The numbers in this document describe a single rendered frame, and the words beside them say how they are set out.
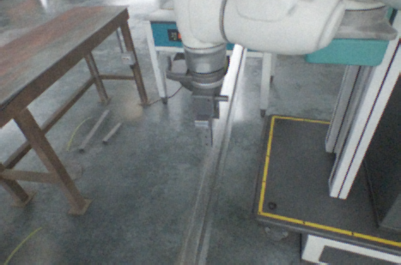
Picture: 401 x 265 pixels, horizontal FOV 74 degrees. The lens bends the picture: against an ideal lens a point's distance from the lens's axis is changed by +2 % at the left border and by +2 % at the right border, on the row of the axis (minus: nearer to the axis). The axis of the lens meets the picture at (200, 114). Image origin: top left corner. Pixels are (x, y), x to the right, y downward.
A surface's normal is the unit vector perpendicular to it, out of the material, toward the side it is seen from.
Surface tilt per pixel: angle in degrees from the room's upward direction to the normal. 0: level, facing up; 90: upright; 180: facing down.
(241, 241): 0
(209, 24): 93
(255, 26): 86
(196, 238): 0
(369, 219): 0
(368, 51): 90
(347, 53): 90
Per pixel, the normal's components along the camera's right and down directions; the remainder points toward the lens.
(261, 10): -0.59, 0.43
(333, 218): -0.08, -0.78
